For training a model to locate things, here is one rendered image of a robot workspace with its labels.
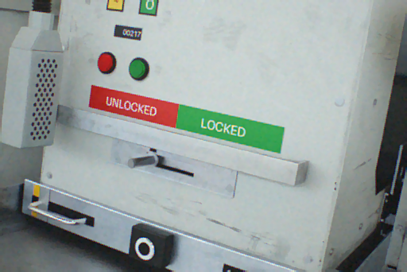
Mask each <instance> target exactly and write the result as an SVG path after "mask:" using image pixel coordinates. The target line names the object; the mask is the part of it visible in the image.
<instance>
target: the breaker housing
mask: <svg viewBox="0 0 407 272"><path fill-rule="evenodd" d="M406 10H407V0H371V3H370V12H369V15H368V21H367V24H366V32H365V39H364V42H363V49H362V58H361V61H360V64H359V65H360V67H359V73H358V79H357V83H356V89H355V95H354V102H353V104H352V108H351V109H352V111H351V117H350V124H349V127H348V130H347V139H346V142H345V146H344V152H343V158H342V165H341V168H340V171H339V180H338V184H337V186H336V190H335V199H334V203H333V206H332V212H331V218H330V221H329V224H328V233H327V237H326V240H325V244H324V252H323V255H322V259H321V262H320V271H319V272H324V271H325V270H326V269H327V268H332V269H335V268H336V267H337V266H338V265H339V264H340V263H341V262H342V261H343V260H344V259H345V258H346V257H348V256H349V255H350V254H351V252H352V251H354V249H356V248H357V246H359V244H360V243H362V241H363V240H364V239H365V238H367V236H368V235H369V234H370V233H372V232H373V231H374V229H376V228H377V227H378V226H379V225H380V223H382V221H380V222H378V218H379V216H380V212H381V206H382V201H383V197H384V192H386V191H387V190H388V189H390V188H391V187H392V185H393V182H392V183H391V184H389V185H388V186H386V187H385V188H384V189H382V190H381V192H379V193H377V195H375V169H376V165H377V162H378V155H379V151H380V148H381V141H382V136H383V130H384V127H385V124H386V116H387V109H388V106H389V103H390V95H391V89H392V86H393V77H394V73H395V68H396V65H397V56H398V53H399V52H398V50H399V48H400V44H401V36H402V30H403V27H404V21H405V13H406ZM157 166H159V167H161V168H163V169H170V170H172V171H174V172H179V173H183V174H185V175H190V176H193V175H194V173H190V172H186V171H184V170H181V169H174V168H173V167H170V166H165V165H162V164H159V163H157ZM337 206H338V207H337ZM336 208H337V209H338V210H337V211H336Z"/></svg>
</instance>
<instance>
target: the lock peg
mask: <svg viewBox="0 0 407 272"><path fill-rule="evenodd" d="M150 151H152V152H150V153H148V154H146V156H144V157H135V158H131V159H129V161H128V162H127V164H128V166H129V167H130V169H136V168H138V167H142V166H145V165H147V166H149V167H154V166H156V165H157V163H158V162H159V157H158V156H157V155H156V154H155V153H156V149H154V148H150ZM154 152H155V153H154Z"/></svg>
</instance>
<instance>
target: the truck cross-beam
mask: <svg viewBox="0 0 407 272"><path fill-rule="evenodd" d="M24 184H25V189H24V195H23V206H22V212H23V213H25V214H28V215H29V216H32V215H31V214H32V212H31V211H30V210H29V209H28V205H29V204H31V203H32V202H34V201H39V196H34V195H33V192H34V185H39V186H42V187H44V188H49V189H50V193H49V203H48V212H49V213H52V214H53V215H55V216H59V217H62V218H64V219H68V220H80V219H82V218H89V220H90V221H89V222H88V223H82V224H79V225H68V224H63V223H61V222H59V221H55V220H52V219H50V218H47V222H46V223H50V224H53V225H55V226H57V227H60V228H63V229H64V230H68V231H70V232H72V233H76V234H77V235H80V236H84V237H85V238H87V239H92V240H94V241H95V242H97V243H101V244H103V245H105V246H109V247H111V248H114V249H117V250H119V251H121V252H125V253H127V254H128V253H129V248H130V236H131V232H132V226H134V225H135V224H138V223H143V224H145V225H146V226H149V227H154V228H156V229H158V230H162V231H165V232H169V233H171V234H172V235H173V238H172V249H171V253H170V261H169V265H168V266H166V267H165V268H166V269H168V270H172V271H174V272H226V271H227V270H229V269H232V270H234V272H289V271H293V272H309V271H306V270H302V269H300V268H299V269H298V268H296V267H294V266H290V265H287V264H284V263H281V262H277V261H275V260H271V259H269V258H264V257H262V256H260V255H255V254H253V253H249V252H247V251H242V250H240V249H236V248H234V247H231V246H227V245H225V244H222V243H217V242H216V241H211V240H210V239H205V238H202V237H200V236H198V235H193V234H191V233H187V232H185V231H182V230H178V229H176V228H174V227H169V226H166V225H164V224H161V223H158V222H156V221H152V220H149V219H146V218H143V217H140V216H137V215H134V214H131V213H129V212H124V211H123V210H120V209H118V208H113V207H111V206H109V205H105V204H102V203H100V202H96V201H94V200H91V199H87V198H85V197H83V196H80V195H76V194H74V193H72V192H67V191H65V190H63V189H61V188H56V187H54V186H52V185H47V184H46V183H44V182H41V177H33V178H29V179H25V183H24ZM33 217H36V216H33ZM36 218H37V217H36ZM37 219H38V218H37Z"/></svg>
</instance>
